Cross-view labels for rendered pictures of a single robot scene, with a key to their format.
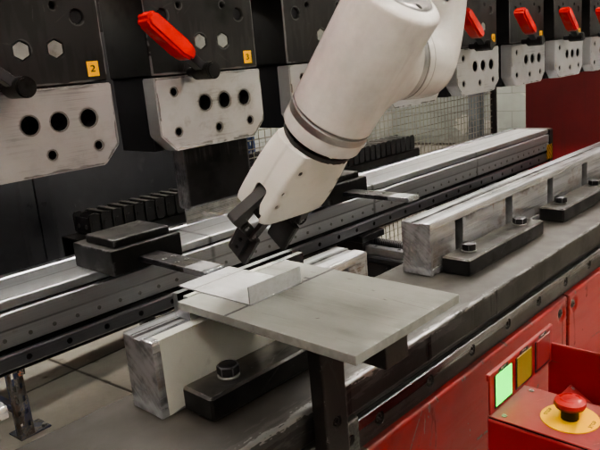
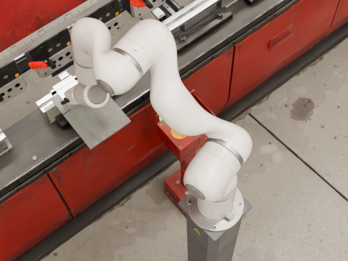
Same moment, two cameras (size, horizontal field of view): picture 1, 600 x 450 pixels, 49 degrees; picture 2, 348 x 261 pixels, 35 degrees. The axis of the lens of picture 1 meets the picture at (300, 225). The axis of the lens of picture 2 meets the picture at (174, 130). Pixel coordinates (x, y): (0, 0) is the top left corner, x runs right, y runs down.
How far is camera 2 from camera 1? 162 cm
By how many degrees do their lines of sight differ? 49
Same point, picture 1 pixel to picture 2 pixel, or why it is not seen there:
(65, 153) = (12, 94)
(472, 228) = (191, 23)
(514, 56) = not seen: outside the picture
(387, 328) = (103, 136)
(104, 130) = (22, 85)
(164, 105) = (40, 71)
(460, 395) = not seen: hidden behind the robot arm
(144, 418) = (43, 122)
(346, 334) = (91, 136)
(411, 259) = not seen: hidden behind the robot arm
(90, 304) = (25, 62)
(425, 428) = (142, 114)
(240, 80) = (66, 51)
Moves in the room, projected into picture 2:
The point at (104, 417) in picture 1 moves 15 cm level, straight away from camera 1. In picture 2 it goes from (32, 118) to (29, 87)
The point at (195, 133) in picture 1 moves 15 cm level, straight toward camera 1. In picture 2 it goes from (51, 71) to (47, 109)
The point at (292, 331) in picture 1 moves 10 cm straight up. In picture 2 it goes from (78, 130) to (73, 117)
